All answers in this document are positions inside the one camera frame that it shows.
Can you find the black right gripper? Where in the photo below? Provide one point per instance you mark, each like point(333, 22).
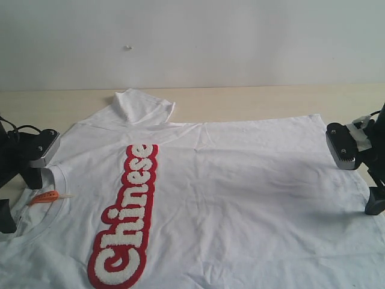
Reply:
point(370, 151)

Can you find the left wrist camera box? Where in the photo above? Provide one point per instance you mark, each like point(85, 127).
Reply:
point(43, 147)

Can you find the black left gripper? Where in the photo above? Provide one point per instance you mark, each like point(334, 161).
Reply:
point(13, 163)

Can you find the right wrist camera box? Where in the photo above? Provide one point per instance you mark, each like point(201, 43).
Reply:
point(347, 142)

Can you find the orange neck tag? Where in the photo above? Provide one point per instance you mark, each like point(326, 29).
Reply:
point(48, 197)

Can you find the white t-shirt red lettering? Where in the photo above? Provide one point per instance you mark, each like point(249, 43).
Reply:
point(152, 204)

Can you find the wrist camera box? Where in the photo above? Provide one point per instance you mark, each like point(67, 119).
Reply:
point(43, 147)
point(347, 142)

